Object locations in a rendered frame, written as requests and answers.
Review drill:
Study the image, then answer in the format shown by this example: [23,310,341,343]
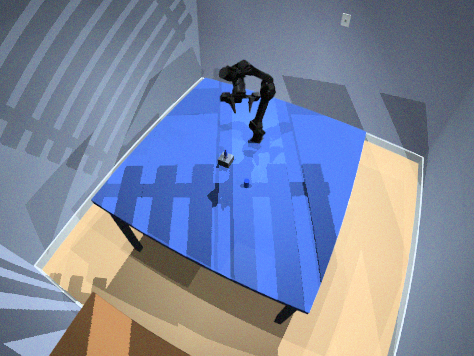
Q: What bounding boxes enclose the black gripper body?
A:
[220,81,261,102]

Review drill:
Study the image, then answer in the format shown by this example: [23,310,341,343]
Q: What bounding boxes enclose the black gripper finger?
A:
[248,97,256,114]
[225,97,236,113]

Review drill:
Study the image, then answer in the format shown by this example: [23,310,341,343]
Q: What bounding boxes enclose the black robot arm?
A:
[219,60,276,144]

